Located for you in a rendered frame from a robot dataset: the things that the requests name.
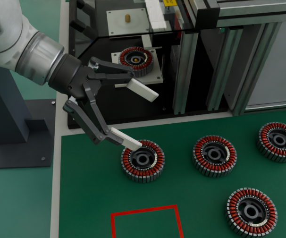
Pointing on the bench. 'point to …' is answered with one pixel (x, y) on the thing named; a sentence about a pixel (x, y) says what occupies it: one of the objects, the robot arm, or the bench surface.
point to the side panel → (273, 72)
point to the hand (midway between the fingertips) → (143, 118)
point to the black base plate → (116, 46)
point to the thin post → (163, 67)
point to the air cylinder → (174, 56)
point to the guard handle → (77, 25)
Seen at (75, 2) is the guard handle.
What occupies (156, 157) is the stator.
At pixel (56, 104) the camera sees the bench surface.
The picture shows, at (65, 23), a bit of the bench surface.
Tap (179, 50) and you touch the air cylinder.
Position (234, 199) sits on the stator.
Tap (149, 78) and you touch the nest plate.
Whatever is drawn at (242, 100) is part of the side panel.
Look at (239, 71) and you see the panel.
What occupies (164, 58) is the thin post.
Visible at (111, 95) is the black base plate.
